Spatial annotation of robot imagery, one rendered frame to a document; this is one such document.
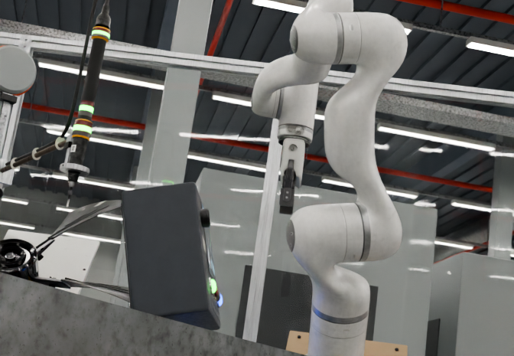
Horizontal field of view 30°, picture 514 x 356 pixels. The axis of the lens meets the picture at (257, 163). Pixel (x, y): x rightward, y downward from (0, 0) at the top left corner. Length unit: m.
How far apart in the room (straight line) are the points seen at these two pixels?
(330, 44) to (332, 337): 0.60
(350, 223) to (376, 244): 0.07
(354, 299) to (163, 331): 1.68
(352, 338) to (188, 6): 5.34
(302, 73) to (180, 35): 4.95
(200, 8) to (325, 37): 5.36
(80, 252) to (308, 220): 0.95
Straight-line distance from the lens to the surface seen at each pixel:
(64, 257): 2.66
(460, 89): 3.12
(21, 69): 3.06
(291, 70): 2.17
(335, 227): 1.88
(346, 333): 2.01
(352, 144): 1.86
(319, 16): 1.85
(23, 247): 2.27
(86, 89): 2.35
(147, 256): 1.38
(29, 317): 0.25
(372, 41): 1.85
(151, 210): 1.40
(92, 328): 0.27
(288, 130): 2.25
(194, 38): 7.07
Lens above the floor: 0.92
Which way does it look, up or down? 15 degrees up
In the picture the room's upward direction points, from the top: 8 degrees clockwise
